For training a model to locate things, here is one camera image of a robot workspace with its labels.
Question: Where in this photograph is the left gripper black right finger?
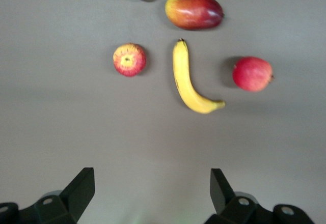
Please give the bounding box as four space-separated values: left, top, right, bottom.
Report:
205 168 315 224

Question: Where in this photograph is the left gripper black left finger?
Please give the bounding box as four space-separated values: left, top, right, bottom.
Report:
0 167 95 224

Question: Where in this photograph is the yellow banana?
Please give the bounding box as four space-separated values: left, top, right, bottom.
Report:
172 38 226 115

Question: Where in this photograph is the red yellow striped apple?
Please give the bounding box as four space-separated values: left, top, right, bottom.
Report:
113 42 147 77

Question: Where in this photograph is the large table cover mat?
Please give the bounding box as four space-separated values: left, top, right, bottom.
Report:
0 0 326 224

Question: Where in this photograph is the red yellow mango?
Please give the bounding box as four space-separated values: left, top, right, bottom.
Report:
165 0 225 31

